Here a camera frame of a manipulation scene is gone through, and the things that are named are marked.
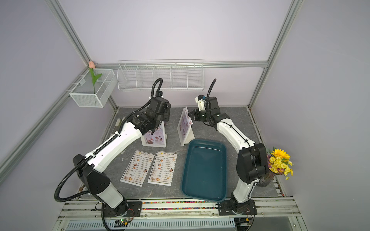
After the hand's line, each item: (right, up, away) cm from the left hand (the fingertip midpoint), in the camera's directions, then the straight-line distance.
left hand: (162, 110), depth 77 cm
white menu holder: (-6, -18, +17) cm, 26 cm away
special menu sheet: (+12, -7, +12) cm, 19 cm away
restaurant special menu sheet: (-6, -18, +17) cm, 26 cm away
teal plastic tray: (+23, -37, +7) cm, 44 cm away
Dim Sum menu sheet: (-2, -36, +10) cm, 37 cm away
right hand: (+13, -1, +8) cm, 16 cm away
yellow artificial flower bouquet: (+54, -25, -13) cm, 61 cm away
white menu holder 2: (+15, -16, +13) cm, 26 cm away
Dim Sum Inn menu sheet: (-18, -36, +10) cm, 42 cm away
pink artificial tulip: (-46, +21, +14) cm, 53 cm away
